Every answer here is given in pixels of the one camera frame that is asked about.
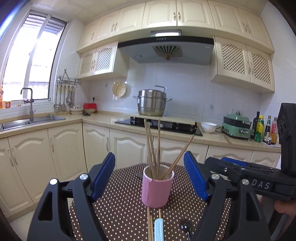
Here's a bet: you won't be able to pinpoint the metal wall utensil rack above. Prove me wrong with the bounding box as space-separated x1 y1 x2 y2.
57 69 82 85

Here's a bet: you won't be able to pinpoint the dark oil bottle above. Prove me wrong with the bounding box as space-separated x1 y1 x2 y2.
253 112 260 139

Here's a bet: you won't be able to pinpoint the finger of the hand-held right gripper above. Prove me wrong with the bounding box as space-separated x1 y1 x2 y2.
205 157 281 181
221 157 281 173

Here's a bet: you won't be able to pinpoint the stainless steel steamer pot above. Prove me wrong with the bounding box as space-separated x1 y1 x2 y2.
133 85 173 117

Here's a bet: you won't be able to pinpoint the sliding glass window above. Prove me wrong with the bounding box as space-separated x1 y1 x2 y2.
0 10 69 101

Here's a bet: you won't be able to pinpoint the metal kitchen faucet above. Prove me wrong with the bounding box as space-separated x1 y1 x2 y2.
20 88 36 122

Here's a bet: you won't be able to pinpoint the pink ceramic cup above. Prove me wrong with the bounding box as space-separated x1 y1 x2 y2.
142 165 174 208

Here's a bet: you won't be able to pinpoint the cream upper wall cabinets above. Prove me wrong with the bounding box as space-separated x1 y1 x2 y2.
76 0 274 55

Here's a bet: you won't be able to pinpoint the round cream perforated plate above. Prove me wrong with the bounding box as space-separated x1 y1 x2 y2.
112 81 127 98

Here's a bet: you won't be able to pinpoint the dark soy sauce bottle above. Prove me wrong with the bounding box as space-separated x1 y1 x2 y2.
264 115 271 143

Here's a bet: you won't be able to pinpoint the stainless steel sink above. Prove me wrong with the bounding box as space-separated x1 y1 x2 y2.
0 115 66 132

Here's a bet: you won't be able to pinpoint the hanging metal serving spoon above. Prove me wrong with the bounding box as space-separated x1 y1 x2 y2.
69 86 76 109

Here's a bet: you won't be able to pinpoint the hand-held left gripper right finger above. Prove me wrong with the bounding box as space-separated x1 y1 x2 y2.
183 151 271 241

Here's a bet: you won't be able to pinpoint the bunch of wooden chopsticks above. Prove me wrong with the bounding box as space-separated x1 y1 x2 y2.
144 119 195 241

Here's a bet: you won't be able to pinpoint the grey range hood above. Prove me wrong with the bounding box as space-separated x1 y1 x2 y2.
117 30 214 66

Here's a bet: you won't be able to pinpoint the small cream lattice cabinet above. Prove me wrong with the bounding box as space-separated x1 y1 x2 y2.
77 41 130 81

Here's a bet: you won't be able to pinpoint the green bottle yellow cap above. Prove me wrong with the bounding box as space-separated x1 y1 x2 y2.
254 115 264 142

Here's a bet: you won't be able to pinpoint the light blue sheathed knife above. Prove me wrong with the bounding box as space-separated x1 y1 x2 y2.
154 218 164 241

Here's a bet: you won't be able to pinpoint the hanging metal spatula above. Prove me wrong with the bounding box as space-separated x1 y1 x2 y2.
61 85 68 112

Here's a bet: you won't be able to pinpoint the cream base kitchen cabinets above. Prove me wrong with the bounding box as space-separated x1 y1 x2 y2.
0 118 281 220

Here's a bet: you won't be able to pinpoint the black glass gas cooktop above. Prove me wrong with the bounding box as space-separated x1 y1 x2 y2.
114 116 203 136

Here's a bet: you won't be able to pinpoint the round polka-dot table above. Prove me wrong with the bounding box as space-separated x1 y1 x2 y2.
69 162 232 241

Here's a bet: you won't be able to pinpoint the person's right hand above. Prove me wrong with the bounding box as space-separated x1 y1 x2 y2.
274 199 296 217

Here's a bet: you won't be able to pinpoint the wide cream lattice cabinet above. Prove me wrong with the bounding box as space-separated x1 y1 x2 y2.
210 36 275 94

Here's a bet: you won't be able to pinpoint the hanging metal ladle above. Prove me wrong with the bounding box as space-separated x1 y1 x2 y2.
54 85 60 112

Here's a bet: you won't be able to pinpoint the green electric cooker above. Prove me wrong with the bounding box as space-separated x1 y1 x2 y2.
221 111 252 140

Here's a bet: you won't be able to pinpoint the white ceramic bowl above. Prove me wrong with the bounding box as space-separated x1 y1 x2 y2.
201 122 218 133

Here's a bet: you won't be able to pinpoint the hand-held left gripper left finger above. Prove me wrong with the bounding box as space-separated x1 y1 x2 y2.
27 152 115 241

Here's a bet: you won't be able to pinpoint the clear bottle red label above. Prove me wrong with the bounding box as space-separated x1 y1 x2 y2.
270 117 278 145

